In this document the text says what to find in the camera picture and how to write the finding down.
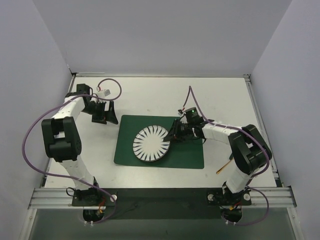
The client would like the gold fork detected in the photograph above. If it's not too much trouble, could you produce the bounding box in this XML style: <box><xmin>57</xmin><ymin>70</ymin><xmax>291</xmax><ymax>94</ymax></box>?
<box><xmin>216</xmin><ymin>158</ymin><xmax>234</xmax><ymax>175</ymax></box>

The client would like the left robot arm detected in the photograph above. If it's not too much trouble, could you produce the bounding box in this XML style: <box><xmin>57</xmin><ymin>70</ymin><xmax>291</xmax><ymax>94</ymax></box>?
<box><xmin>41</xmin><ymin>83</ymin><xmax>119</xmax><ymax>206</ymax></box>

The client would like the aluminium front rail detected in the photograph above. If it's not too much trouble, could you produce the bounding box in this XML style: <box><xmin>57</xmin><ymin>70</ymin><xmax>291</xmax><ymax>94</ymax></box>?
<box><xmin>28</xmin><ymin>187</ymin><xmax>297</xmax><ymax>209</ymax></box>

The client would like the dark green placemat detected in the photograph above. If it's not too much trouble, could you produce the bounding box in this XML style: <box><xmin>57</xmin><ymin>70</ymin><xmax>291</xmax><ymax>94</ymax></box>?
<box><xmin>113</xmin><ymin>115</ymin><xmax>204</xmax><ymax>169</ymax></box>

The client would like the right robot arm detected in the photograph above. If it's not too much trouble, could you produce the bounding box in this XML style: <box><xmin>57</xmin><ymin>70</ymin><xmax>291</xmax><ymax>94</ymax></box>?
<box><xmin>163</xmin><ymin>107</ymin><xmax>272</xmax><ymax>204</ymax></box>

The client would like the white blue striped plate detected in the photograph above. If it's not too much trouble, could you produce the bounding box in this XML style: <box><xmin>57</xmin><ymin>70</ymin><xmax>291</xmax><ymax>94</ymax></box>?
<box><xmin>132</xmin><ymin>125</ymin><xmax>170</xmax><ymax>162</ymax></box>

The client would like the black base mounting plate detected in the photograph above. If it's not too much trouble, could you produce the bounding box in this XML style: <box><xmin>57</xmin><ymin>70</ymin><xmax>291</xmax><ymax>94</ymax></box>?
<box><xmin>66</xmin><ymin>188</ymin><xmax>252</xmax><ymax>223</ymax></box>

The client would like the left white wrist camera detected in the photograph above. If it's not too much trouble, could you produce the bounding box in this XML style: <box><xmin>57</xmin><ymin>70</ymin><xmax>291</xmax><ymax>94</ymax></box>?
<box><xmin>96</xmin><ymin>87</ymin><xmax>111</xmax><ymax>99</ymax></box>

